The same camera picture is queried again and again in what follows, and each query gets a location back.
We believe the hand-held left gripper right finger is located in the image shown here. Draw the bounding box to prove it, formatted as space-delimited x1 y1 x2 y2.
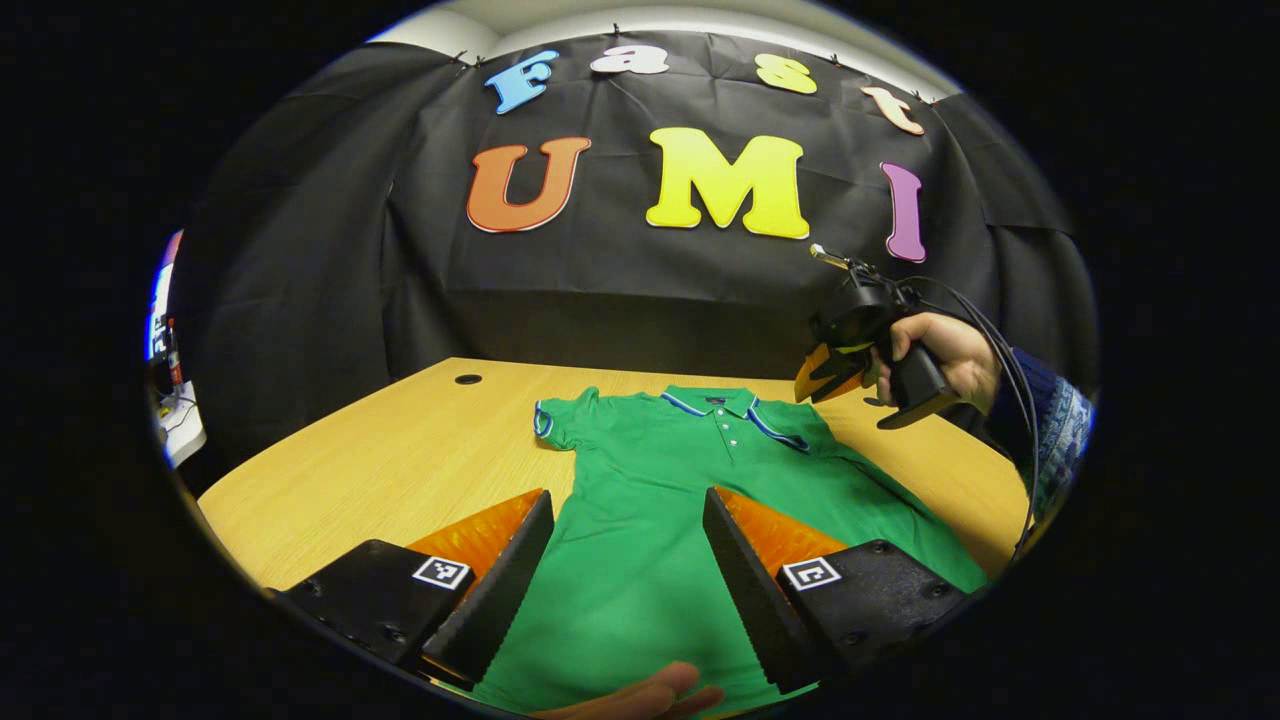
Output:
702 486 971 694

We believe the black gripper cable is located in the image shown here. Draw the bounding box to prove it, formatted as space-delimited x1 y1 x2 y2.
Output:
905 275 1042 561

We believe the black backdrop cloth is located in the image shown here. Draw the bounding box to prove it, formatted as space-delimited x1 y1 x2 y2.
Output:
170 28 1099 471

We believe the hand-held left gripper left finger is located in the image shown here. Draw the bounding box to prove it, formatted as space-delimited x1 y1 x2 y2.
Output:
273 488 557 691

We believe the green T-shirt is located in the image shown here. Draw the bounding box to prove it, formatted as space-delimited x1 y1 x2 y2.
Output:
470 385 991 717

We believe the computer monitor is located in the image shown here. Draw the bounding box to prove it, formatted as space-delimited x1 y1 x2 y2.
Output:
147 230 187 363

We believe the white side desk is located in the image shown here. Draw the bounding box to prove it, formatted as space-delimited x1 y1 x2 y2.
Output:
153 388 208 468

